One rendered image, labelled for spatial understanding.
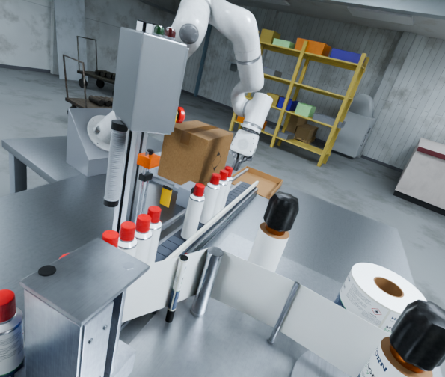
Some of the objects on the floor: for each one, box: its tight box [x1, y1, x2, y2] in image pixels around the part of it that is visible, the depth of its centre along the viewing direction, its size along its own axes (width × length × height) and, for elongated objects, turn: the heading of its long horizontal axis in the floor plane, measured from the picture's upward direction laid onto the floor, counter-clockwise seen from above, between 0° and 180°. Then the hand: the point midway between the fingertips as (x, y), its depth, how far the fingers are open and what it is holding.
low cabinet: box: [393, 137, 445, 227], centre depth 578 cm, size 206×255×96 cm
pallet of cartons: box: [282, 113, 319, 144], centre depth 805 cm, size 81×114×67 cm
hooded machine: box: [331, 94, 375, 159], centre depth 753 cm, size 78×66×154 cm
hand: (235, 165), depth 126 cm, fingers closed
